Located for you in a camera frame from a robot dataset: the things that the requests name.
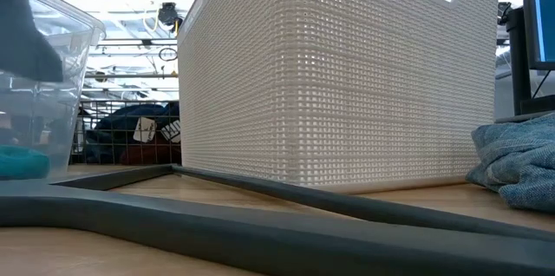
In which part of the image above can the teal cloth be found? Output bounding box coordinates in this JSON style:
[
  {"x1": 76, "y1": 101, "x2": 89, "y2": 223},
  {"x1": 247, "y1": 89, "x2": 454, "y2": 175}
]
[{"x1": 0, "y1": 144, "x2": 51, "y2": 181}]

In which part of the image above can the light blue denim garment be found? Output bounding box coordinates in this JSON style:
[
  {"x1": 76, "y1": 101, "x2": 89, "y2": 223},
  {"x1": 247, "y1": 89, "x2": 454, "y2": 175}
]
[{"x1": 466, "y1": 113, "x2": 555, "y2": 213}]

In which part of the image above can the metal overhead crossbar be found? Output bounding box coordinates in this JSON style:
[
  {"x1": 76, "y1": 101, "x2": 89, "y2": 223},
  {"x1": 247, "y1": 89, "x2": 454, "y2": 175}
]
[
  {"x1": 97, "y1": 38, "x2": 179, "y2": 48},
  {"x1": 84, "y1": 73, "x2": 180, "y2": 80}
]

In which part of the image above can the clear plastic storage bin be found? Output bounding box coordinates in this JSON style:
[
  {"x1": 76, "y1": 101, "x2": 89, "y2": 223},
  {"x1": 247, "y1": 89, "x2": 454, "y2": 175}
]
[{"x1": 0, "y1": 0, "x2": 107, "y2": 181}]

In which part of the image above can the dark red cloth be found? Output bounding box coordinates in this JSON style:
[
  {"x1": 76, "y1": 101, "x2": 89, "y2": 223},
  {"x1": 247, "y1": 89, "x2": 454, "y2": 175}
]
[{"x1": 119, "y1": 141, "x2": 182, "y2": 165}]

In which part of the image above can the white woven plastic basket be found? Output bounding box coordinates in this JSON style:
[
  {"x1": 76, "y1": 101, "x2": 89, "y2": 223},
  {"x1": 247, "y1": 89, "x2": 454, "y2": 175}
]
[{"x1": 176, "y1": 0, "x2": 500, "y2": 194}]

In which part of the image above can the grey clothes hanger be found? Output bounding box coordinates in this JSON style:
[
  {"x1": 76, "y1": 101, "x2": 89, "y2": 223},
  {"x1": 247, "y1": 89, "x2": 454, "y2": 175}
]
[{"x1": 0, "y1": 163, "x2": 555, "y2": 276}]

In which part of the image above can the black monitor stand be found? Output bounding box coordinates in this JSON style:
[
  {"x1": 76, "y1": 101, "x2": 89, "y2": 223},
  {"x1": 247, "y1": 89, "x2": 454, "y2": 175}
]
[{"x1": 506, "y1": 6, "x2": 555, "y2": 116}]

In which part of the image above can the black computer monitor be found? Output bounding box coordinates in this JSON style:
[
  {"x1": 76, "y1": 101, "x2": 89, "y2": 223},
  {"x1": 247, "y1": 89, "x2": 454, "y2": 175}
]
[{"x1": 521, "y1": 0, "x2": 555, "y2": 72}]

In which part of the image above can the dark grey desk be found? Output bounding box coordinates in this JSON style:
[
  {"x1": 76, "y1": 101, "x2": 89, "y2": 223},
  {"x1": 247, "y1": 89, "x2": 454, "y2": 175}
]
[{"x1": 493, "y1": 109, "x2": 555, "y2": 124}]

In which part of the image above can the black overhead camera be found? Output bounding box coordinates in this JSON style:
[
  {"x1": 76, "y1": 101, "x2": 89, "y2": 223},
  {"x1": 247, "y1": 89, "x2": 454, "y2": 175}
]
[{"x1": 158, "y1": 2, "x2": 183, "y2": 34}]

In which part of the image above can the metal wire basket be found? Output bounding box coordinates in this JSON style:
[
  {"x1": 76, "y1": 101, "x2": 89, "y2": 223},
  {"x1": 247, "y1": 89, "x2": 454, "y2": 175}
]
[{"x1": 69, "y1": 100, "x2": 182, "y2": 166}]

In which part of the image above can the black cable loop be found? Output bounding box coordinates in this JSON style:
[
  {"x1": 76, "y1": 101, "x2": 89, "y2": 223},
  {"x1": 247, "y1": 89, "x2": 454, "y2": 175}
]
[{"x1": 158, "y1": 47, "x2": 179, "y2": 62}]

